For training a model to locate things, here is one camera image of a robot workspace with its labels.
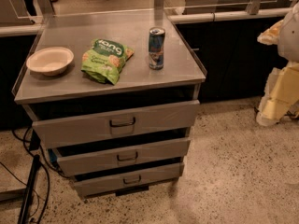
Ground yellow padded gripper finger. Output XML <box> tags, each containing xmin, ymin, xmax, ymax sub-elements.
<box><xmin>256</xmin><ymin>62</ymin><xmax>299</xmax><ymax>126</ymax></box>

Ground grey top drawer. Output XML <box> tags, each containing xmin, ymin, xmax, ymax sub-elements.
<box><xmin>33</xmin><ymin>100</ymin><xmax>199</xmax><ymax>148</ymax></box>

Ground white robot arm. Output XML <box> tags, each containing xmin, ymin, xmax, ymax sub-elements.
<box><xmin>256</xmin><ymin>4</ymin><xmax>299</xmax><ymax>126</ymax></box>

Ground grey metal drawer cabinet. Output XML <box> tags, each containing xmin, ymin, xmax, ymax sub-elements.
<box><xmin>15</xmin><ymin>10</ymin><xmax>205</xmax><ymax>193</ymax></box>

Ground grey bottom drawer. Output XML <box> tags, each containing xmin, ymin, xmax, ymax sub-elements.
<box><xmin>74</xmin><ymin>162</ymin><xmax>184</xmax><ymax>198</ymax></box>

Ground white railing bar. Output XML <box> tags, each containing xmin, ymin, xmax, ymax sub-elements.
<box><xmin>168</xmin><ymin>7</ymin><xmax>292</xmax><ymax>24</ymax></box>

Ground blue energy drink can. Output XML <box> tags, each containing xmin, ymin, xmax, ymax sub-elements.
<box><xmin>149</xmin><ymin>27</ymin><xmax>165</xmax><ymax>70</ymax></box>

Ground green snack bag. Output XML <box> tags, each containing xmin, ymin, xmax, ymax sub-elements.
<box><xmin>81</xmin><ymin>39</ymin><xmax>135</xmax><ymax>85</ymax></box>

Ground white paper bowl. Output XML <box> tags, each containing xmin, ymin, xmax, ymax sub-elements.
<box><xmin>26</xmin><ymin>47</ymin><xmax>74</xmax><ymax>77</ymax></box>

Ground black metal floor bar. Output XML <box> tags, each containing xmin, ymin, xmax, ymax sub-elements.
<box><xmin>17</xmin><ymin>155</ymin><xmax>40</xmax><ymax>224</ymax></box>

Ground black floor cables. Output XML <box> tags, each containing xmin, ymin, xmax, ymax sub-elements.
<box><xmin>0</xmin><ymin>126</ymin><xmax>68</xmax><ymax>224</ymax></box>

